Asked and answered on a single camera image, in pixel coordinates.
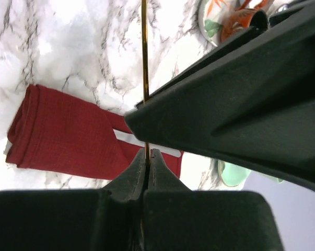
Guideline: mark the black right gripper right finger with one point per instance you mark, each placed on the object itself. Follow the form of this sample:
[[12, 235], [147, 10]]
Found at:
[[177, 218]]

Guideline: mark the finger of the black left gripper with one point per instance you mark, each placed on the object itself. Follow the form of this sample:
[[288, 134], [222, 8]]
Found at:
[[253, 107]]

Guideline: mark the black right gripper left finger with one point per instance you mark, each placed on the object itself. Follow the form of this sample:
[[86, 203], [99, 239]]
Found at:
[[107, 218]]

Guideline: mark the dark red cloth napkin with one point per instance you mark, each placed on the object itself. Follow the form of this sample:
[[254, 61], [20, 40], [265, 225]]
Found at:
[[54, 131]]

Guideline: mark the gold spoon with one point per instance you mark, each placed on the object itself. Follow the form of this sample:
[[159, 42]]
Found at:
[[145, 51]]

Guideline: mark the green round saucer plate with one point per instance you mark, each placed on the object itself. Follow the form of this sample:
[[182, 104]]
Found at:
[[233, 177]]

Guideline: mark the orange black coffee mug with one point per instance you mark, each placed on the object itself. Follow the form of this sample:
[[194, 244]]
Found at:
[[243, 19]]

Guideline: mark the floral rectangular serving tray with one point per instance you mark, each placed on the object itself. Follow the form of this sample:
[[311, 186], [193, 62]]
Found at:
[[212, 13]]

